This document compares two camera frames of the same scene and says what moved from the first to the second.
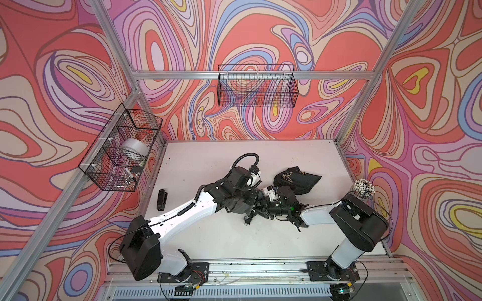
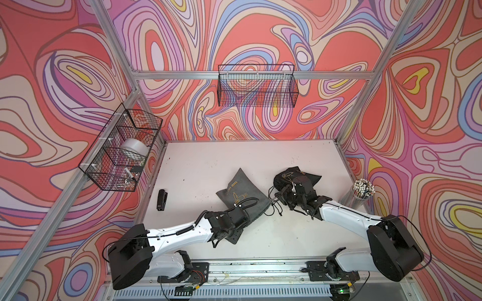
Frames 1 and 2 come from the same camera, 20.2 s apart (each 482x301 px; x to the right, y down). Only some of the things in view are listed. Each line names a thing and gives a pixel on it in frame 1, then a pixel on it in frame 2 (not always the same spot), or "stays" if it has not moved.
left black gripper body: [245, 194] → [234, 236]
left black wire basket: [117, 160] stays
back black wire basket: [257, 86] stays
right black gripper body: [275, 208] → [290, 197]
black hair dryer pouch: [299, 180] stays
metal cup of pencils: [363, 189] stays
